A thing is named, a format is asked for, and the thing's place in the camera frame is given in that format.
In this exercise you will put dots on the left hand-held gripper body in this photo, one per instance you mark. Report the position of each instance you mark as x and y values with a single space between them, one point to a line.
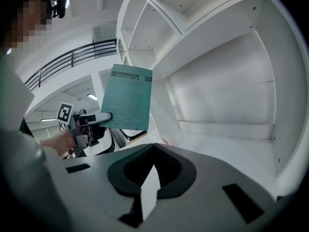
84 134

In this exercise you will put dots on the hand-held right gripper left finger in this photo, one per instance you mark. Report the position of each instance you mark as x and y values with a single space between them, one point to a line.
96 178

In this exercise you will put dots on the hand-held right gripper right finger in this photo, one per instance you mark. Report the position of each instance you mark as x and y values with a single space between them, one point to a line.
212 178

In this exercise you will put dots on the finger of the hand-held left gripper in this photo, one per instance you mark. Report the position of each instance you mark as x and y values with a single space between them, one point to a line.
103 117

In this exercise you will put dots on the teal book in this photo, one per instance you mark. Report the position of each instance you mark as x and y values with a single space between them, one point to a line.
128 95

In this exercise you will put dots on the person's left forearm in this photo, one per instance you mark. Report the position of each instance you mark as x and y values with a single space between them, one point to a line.
58 142

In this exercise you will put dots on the white desk with hutch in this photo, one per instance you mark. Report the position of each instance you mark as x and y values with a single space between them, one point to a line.
224 151

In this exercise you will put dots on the ceiling light tube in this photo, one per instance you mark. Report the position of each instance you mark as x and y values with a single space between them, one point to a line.
48 120
92 97

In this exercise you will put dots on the black balcony railing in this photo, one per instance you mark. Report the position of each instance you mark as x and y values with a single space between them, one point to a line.
72 57

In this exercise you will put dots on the person's head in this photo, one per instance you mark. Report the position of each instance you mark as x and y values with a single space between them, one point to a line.
29 28

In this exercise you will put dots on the black head-mounted camera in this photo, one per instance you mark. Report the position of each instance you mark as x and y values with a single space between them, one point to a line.
60 6

